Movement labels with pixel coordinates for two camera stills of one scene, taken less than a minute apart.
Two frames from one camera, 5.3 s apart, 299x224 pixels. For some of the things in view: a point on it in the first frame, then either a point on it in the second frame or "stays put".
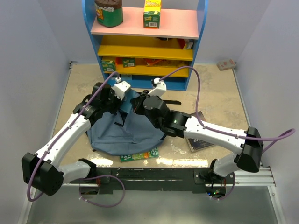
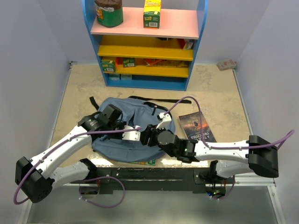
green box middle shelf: [127, 62] stays put
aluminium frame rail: [243, 178] stays put
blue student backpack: [124, 131] stays put
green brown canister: [109, 12] stays put
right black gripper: [137, 102] -> [150, 132]
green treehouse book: [153, 153] -> [152, 162]
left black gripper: [118, 102] -> [119, 137]
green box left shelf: [108, 66] stays put
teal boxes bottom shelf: [124, 77] stays put
